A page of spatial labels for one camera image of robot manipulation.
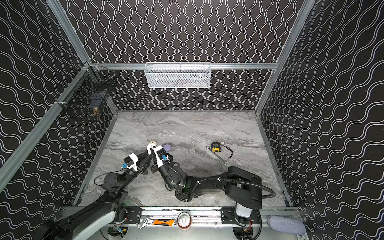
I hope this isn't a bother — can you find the purple round earbud case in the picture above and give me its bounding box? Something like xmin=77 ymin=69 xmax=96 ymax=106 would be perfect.
xmin=163 ymin=144 xmax=171 ymax=152

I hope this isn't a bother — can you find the white round earbud case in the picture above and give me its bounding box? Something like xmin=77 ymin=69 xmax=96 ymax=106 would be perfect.
xmin=147 ymin=143 xmax=156 ymax=154

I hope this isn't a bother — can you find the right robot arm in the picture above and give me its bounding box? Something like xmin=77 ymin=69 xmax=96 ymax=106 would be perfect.
xmin=151 ymin=153 xmax=276 ymax=227

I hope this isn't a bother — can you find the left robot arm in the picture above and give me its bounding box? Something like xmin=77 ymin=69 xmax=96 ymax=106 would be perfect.
xmin=33 ymin=151 xmax=155 ymax=240

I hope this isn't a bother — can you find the metal rod tool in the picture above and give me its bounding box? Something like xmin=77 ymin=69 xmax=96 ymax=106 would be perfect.
xmin=206 ymin=146 xmax=226 ymax=165

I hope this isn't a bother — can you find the yellow black tape measure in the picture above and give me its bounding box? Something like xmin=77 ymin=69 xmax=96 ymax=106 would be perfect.
xmin=210 ymin=142 xmax=234 ymax=159

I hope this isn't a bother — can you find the adjustable wrench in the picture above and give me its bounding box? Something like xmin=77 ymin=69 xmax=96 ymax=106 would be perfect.
xmin=136 ymin=216 xmax=155 ymax=229

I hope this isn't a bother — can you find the orange utility knife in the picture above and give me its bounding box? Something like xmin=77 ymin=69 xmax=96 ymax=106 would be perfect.
xmin=153 ymin=219 xmax=177 ymax=227

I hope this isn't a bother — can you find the soda can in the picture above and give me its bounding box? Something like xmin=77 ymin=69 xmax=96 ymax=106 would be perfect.
xmin=177 ymin=212 xmax=192 ymax=230

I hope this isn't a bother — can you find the brass object in basket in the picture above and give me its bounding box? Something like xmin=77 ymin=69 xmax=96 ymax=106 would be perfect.
xmin=93 ymin=107 xmax=100 ymax=117

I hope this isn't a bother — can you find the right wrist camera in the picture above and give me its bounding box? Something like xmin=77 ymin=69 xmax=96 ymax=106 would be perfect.
xmin=153 ymin=146 xmax=169 ymax=168

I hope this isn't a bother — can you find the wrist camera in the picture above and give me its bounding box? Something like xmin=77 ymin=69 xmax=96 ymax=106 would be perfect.
xmin=153 ymin=146 xmax=169 ymax=168
xmin=121 ymin=153 xmax=139 ymax=172

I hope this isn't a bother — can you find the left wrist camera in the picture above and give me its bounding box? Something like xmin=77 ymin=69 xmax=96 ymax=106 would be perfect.
xmin=121 ymin=153 xmax=139 ymax=172

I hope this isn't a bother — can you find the white wire mesh basket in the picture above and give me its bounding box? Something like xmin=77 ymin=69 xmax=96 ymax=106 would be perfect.
xmin=144 ymin=62 xmax=212 ymax=89

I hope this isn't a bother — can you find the black wire basket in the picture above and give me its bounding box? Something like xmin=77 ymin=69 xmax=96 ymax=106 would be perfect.
xmin=58 ymin=64 xmax=117 ymax=122

